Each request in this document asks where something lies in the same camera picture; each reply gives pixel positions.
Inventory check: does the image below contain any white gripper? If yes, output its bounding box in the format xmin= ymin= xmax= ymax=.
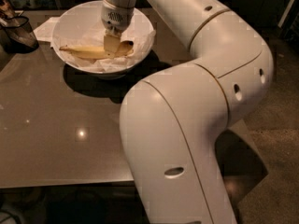
xmin=101 ymin=0 xmax=134 ymax=55

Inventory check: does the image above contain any yellow banana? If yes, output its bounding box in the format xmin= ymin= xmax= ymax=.
xmin=59 ymin=41 xmax=134 ymax=60

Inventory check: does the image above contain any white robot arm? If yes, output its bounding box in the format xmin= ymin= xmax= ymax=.
xmin=102 ymin=0 xmax=274 ymax=224

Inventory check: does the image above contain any white bowl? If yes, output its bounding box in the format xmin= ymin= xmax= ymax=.
xmin=50 ymin=0 xmax=156 ymax=80

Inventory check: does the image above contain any white paper liner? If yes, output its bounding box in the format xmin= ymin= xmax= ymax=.
xmin=57 ymin=7 xmax=157 ymax=74

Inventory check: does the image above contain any white paper sheet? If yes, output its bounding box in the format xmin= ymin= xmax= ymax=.
xmin=34 ymin=17 xmax=60 ymax=42

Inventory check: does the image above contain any dark glass container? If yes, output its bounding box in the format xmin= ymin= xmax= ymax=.
xmin=0 ymin=16 xmax=39 ymax=53

